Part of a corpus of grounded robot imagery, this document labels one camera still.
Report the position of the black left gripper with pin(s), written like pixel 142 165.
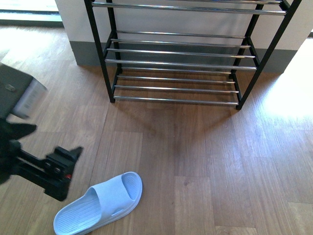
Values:
pixel 53 173

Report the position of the light blue slipper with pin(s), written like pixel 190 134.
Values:
pixel 101 205

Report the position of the black metal shoe rack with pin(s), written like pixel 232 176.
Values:
pixel 203 52

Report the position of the left floor window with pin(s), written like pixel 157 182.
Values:
pixel 43 13

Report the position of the grey camera box on gripper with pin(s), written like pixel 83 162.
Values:
pixel 20 93

